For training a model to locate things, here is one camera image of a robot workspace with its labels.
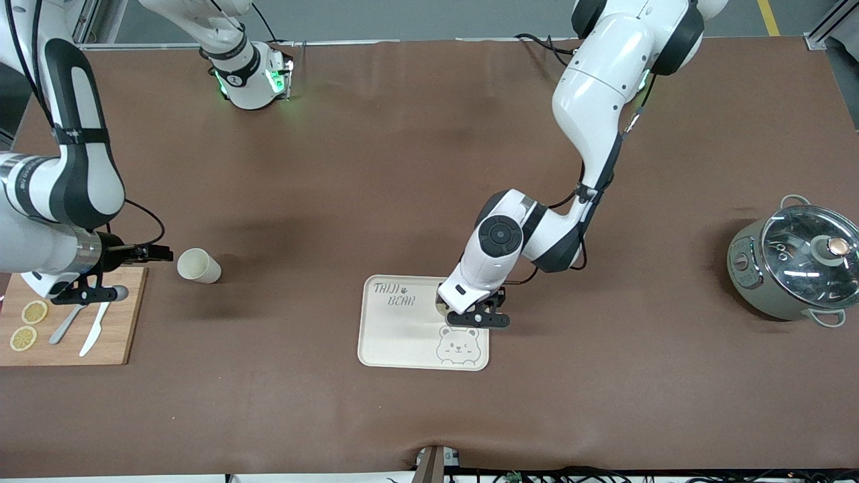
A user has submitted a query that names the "cream tray with bear print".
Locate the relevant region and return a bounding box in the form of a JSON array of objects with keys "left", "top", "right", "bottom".
[{"left": 357, "top": 274, "right": 491, "bottom": 372}]

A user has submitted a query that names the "white plastic knife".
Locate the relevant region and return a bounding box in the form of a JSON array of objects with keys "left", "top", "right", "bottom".
[{"left": 79, "top": 302, "right": 112, "bottom": 358}]

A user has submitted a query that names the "bamboo cutting board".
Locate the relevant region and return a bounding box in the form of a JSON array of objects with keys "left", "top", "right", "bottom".
[{"left": 0, "top": 267, "right": 148, "bottom": 367}]

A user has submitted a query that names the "grey plastic knife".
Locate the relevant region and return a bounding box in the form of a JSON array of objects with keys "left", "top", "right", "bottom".
[{"left": 49, "top": 303, "right": 87, "bottom": 345}]

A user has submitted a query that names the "grey-green electric cooking pot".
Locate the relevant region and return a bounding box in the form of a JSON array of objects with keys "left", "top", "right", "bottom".
[{"left": 727, "top": 195, "right": 859, "bottom": 328}]

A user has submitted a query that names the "glass pot lid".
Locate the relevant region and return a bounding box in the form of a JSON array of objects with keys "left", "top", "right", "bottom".
[{"left": 760, "top": 205, "right": 859, "bottom": 311}]

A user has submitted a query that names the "aluminium frame profile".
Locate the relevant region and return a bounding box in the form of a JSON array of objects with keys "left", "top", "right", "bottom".
[
  {"left": 804, "top": 0, "right": 859, "bottom": 52},
  {"left": 70, "top": 0, "right": 103, "bottom": 46}
]

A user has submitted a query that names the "black right arm base cable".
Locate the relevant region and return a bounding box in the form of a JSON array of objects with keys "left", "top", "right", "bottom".
[{"left": 252, "top": 0, "right": 299, "bottom": 48}]

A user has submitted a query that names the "black arm base cable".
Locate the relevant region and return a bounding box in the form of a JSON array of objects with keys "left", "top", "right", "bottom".
[
  {"left": 252, "top": 0, "right": 299, "bottom": 48},
  {"left": 513, "top": 32, "right": 579, "bottom": 68}
]

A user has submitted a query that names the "black left arm base cable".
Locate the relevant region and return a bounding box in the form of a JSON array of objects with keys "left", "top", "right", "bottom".
[{"left": 513, "top": 32, "right": 579, "bottom": 68}]

